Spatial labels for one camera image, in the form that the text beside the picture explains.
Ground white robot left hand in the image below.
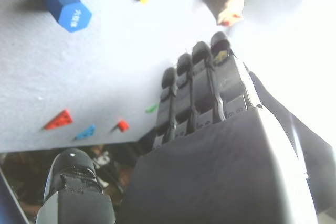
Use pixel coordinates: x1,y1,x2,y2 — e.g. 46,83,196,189
35,31,320,224

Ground red cylinder block white cross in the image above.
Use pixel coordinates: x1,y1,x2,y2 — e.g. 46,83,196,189
115,120,130,132

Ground blue triangle block three holes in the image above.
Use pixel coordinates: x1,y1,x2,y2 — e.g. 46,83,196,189
74,124,97,141

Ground red triangle block three holes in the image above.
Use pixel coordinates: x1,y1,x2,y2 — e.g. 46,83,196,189
43,108,74,131

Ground cupcake with cream and strawberry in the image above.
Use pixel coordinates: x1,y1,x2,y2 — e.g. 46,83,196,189
202,0,245,27

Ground blue hexagonal prism block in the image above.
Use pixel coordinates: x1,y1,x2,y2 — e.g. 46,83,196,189
43,0,93,33

